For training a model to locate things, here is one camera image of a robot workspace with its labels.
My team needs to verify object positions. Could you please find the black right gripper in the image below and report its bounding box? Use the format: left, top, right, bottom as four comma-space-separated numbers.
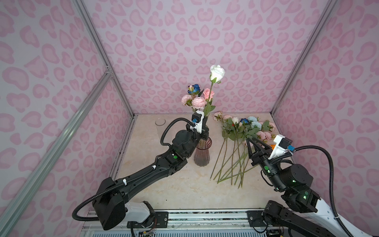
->
246, 137, 289, 192

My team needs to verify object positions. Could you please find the pink rose stem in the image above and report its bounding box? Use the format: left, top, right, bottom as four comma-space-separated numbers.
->
202, 88, 215, 101

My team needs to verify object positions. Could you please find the white rose stem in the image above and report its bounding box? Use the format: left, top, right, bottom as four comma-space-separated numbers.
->
203, 65, 226, 117

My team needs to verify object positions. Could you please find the pink peony stem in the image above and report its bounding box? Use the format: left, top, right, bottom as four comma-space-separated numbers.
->
181, 94, 207, 112

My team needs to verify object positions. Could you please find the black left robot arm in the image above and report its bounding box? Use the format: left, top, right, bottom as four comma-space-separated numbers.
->
92, 126, 209, 231

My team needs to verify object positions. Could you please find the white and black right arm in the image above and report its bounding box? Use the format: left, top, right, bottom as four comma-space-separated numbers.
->
246, 135, 368, 237

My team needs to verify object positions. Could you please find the pink ribbed glass vase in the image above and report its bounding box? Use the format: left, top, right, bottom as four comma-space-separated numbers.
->
193, 137, 212, 167

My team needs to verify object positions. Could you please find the tall clear ribbed glass vase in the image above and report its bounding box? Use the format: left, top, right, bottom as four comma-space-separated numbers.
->
155, 118, 166, 126

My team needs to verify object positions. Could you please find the pink peony flower spray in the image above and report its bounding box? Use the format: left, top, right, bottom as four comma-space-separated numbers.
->
257, 121, 276, 142

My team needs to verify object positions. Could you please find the pink rose bud spray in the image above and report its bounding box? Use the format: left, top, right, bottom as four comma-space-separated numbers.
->
213, 111, 233, 121

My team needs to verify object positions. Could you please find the pile of green flower stems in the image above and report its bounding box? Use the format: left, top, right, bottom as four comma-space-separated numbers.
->
210, 117, 260, 188

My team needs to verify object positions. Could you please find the light blue flower spray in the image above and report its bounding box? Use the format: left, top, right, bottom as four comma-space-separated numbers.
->
247, 116, 262, 130

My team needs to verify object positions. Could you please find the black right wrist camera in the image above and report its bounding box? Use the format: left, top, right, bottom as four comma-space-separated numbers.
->
268, 134, 295, 160

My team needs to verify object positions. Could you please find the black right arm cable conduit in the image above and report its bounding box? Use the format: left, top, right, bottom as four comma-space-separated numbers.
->
270, 145, 354, 237

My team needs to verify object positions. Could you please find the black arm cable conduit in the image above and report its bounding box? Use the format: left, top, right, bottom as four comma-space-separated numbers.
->
71, 117, 194, 222
270, 145, 354, 237

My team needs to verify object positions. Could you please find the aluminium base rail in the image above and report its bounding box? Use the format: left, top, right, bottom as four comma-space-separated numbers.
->
79, 207, 335, 237

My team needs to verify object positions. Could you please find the aluminium frame post right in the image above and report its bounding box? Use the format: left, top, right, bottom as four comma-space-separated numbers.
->
270, 0, 339, 118

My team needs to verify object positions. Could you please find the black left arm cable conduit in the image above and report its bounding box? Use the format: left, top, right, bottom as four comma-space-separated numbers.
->
71, 117, 194, 222

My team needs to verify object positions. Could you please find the aluminium frame corner post left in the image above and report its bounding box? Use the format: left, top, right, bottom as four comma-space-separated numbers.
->
72, 0, 135, 118

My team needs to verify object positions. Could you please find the aluminium diagonal frame bar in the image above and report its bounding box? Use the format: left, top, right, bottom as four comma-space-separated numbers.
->
1, 70, 113, 237

